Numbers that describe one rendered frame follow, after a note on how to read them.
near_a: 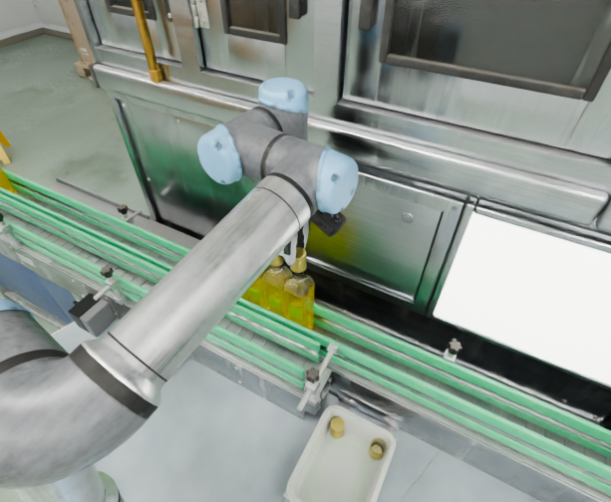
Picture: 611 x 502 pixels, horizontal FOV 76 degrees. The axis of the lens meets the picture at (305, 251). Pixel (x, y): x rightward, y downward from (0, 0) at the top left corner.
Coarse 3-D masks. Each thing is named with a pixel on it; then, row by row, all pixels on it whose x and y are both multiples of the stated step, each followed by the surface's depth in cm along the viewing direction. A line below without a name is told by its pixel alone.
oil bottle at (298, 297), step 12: (288, 288) 87; (300, 288) 86; (312, 288) 90; (288, 300) 90; (300, 300) 88; (312, 300) 93; (288, 312) 94; (300, 312) 91; (312, 312) 97; (300, 324) 94; (312, 324) 101
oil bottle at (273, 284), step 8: (264, 272) 90; (280, 272) 89; (288, 272) 90; (264, 280) 90; (272, 280) 89; (280, 280) 88; (264, 288) 92; (272, 288) 90; (280, 288) 89; (264, 296) 94; (272, 296) 92; (280, 296) 91; (264, 304) 97; (272, 304) 95; (280, 304) 93; (280, 312) 95
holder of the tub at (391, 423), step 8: (344, 392) 98; (344, 400) 101; (352, 400) 99; (360, 400) 97; (360, 408) 100; (368, 408) 98; (376, 408) 96; (376, 416) 98; (384, 416) 96; (392, 416) 94; (384, 424) 98; (392, 424) 97; (400, 424) 95; (392, 432) 96
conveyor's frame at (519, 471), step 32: (32, 256) 123; (64, 288) 129; (96, 288) 113; (192, 352) 107; (224, 352) 98; (256, 384) 99; (288, 384) 92; (352, 384) 95; (416, 416) 89; (448, 448) 92; (480, 448) 85; (512, 480) 86; (544, 480) 80
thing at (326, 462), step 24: (336, 408) 92; (360, 432) 93; (384, 432) 88; (312, 456) 89; (336, 456) 91; (360, 456) 91; (384, 456) 88; (312, 480) 88; (336, 480) 88; (360, 480) 88
